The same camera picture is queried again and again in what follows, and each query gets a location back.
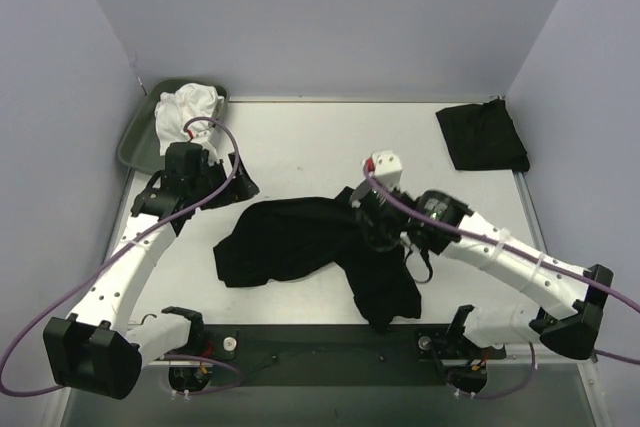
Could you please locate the crumpled white t shirt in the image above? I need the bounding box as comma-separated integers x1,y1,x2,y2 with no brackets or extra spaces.
154,83,226,164

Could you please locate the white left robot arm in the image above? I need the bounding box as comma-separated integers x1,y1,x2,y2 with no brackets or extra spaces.
43,142,259,399

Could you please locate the black t shirt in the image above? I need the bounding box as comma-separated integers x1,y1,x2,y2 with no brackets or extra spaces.
213,187,422,332
436,98,530,172

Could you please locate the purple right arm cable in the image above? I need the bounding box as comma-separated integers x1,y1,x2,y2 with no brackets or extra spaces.
362,174,640,401

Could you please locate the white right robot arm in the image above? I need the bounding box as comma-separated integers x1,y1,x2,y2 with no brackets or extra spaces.
350,186,614,360

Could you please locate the grey plastic tray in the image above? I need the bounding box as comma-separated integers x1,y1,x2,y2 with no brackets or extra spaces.
116,77,229,175

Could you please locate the folded black t shirt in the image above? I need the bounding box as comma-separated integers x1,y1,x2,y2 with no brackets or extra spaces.
436,98,530,172

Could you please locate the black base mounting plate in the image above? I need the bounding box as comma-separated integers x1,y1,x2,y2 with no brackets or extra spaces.
144,324,506,388

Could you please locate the aluminium front rail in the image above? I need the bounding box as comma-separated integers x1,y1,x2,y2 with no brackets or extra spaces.
124,319,599,366

